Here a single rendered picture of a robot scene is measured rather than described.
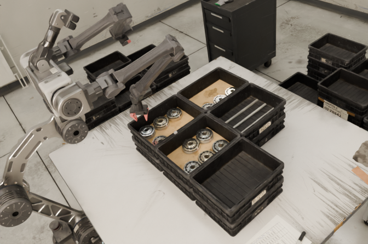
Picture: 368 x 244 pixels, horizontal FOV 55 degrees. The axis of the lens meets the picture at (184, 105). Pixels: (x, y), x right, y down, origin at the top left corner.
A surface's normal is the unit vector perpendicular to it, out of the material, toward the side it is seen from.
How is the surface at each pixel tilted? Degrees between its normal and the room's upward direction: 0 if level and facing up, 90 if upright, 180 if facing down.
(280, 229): 0
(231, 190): 0
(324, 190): 0
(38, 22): 90
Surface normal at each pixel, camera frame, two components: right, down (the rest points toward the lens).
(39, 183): -0.15, -0.76
